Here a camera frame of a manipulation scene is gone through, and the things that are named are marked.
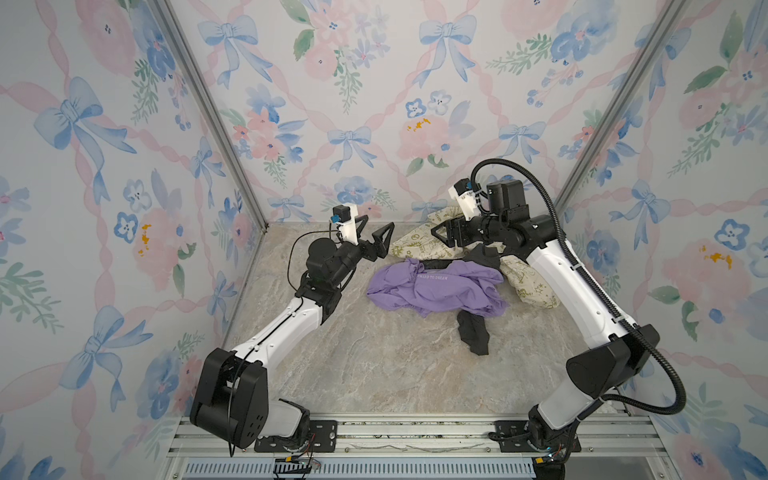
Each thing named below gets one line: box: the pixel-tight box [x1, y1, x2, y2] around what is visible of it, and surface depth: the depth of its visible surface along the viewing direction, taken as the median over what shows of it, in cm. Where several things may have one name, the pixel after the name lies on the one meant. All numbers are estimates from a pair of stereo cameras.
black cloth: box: [421, 243, 503, 356], surface depth 93 cm
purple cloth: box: [366, 258, 509, 318], surface depth 95 cm
